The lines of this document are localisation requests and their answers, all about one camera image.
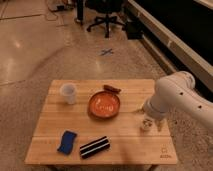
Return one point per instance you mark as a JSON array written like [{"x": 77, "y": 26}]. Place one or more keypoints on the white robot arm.
[{"x": 177, "y": 90}]

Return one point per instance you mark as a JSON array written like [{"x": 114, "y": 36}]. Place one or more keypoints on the white ceramic cup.
[{"x": 68, "y": 92}]

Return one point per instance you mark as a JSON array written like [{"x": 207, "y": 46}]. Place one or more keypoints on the orange bowl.
[{"x": 104, "y": 105}]

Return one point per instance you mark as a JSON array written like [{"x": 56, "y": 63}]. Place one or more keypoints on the wooden table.
[{"x": 128, "y": 143}]

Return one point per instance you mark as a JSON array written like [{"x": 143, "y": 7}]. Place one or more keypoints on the black white striped block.
[{"x": 94, "y": 147}]

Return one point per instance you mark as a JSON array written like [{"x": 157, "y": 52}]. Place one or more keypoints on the black box on floor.
[{"x": 134, "y": 30}]

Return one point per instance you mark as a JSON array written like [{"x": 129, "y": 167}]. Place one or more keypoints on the blue sponge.
[{"x": 67, "y": 141}]

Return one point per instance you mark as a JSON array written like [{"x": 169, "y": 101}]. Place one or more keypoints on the black office chair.
[{"x": 106, "y": 7}]

